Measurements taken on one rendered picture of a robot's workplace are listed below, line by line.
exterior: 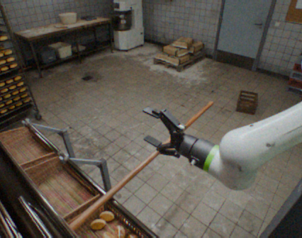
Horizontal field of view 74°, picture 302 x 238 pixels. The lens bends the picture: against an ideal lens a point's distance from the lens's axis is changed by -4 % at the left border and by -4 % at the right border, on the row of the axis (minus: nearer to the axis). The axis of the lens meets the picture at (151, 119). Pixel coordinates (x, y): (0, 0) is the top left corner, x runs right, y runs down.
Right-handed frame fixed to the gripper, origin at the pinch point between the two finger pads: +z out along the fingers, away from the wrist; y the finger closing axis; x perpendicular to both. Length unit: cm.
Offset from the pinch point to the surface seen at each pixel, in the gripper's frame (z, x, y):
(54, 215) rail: -2.0, -41.8, 5.5
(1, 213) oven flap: 6, -51, 2
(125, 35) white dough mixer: 392, 358, 103
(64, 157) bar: 42, -19, 31
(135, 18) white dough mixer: 393, 401, 63
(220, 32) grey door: 167, 464, 77
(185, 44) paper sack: 206, 369, 95
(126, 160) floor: 98, 70, 149
